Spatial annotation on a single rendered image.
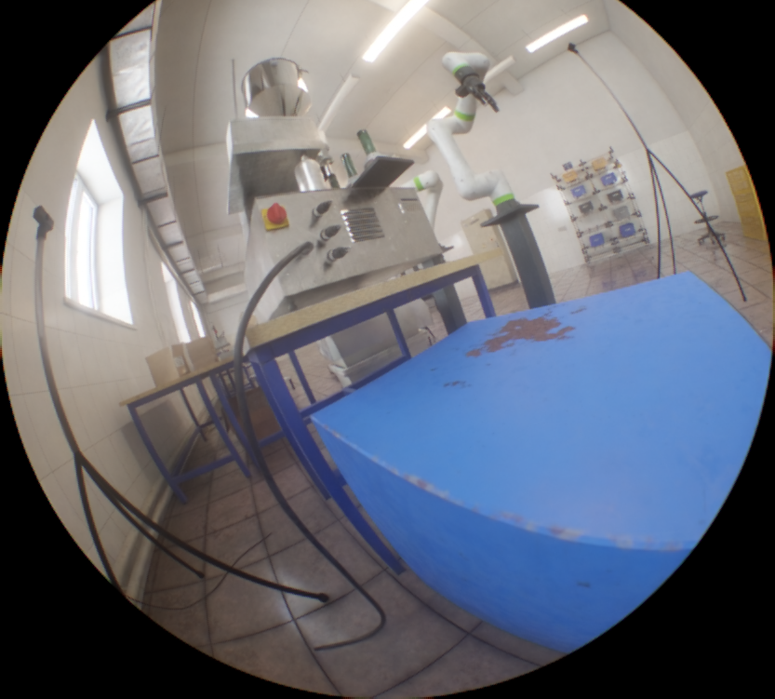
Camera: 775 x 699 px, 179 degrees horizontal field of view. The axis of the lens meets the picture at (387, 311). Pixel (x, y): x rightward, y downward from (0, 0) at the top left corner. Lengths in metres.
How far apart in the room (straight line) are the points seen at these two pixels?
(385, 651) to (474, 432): 0.67
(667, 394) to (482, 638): 0.64
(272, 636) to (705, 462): 0.94
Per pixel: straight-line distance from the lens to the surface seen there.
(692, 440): 0.17
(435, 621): 0.76
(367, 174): 0.63
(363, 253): 0.58
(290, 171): 0.83
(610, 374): 0.23
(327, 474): 0.52
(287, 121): 0.81
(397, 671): 0.76
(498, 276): 6.19
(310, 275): 0.51
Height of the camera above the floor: 0.72
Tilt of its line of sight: 2 degrees down
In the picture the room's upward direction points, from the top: 21 degrees counter-clockwise
